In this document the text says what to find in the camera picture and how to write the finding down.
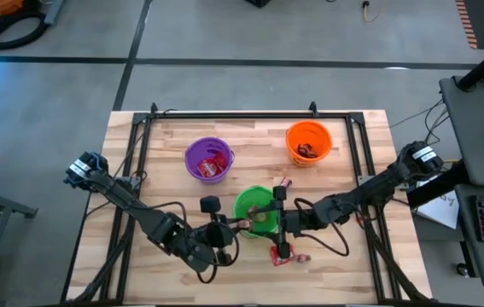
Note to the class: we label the purple plastic bucket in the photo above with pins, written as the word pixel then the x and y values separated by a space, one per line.
pixel 203 147

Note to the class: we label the black desk leg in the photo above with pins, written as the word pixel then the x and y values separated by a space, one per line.
pixel 438 187

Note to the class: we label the grey vacuum wand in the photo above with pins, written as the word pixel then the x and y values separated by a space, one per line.
pixel 55 10

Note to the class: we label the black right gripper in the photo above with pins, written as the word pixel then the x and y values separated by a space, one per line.
pixel 290 221

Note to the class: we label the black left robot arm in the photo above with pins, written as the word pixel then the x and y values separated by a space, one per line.
pixel 139 211

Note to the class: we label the small red candy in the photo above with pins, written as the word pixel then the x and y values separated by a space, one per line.
pixel 304 258

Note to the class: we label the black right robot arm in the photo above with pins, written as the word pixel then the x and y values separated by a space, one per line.
pixel 374 187

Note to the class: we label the small red tag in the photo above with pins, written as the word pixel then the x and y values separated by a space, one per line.
pixel 359 219

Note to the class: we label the orange plastic bucket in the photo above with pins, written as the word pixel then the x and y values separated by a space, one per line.
pixel 316 134

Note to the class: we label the small red candy packet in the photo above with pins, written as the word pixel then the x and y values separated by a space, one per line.
pixel 221 161

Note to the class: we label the green plastic bucket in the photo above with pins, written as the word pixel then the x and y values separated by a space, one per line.
pixel 250 198

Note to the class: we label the yellow candy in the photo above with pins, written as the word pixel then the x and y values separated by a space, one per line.
pixel 260 216

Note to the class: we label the dark red candy bar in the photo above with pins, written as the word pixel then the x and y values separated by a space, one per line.
pixel 245 224

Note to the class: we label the brown chocolate bar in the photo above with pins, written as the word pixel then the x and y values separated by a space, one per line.
pixel 307 150

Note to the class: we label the red Skittles packet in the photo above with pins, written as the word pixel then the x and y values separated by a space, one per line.
pixel 207 167
pixel 274 258

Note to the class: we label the black metal table frame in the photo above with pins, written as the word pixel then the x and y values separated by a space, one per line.
pixel 246 115

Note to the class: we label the white paper sheet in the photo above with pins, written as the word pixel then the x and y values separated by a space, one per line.
pixel 442 209

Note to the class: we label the black caster wheel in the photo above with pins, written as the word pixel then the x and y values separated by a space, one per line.
pixel 462 269

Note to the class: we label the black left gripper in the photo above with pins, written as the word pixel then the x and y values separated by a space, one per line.
pixel 218 236

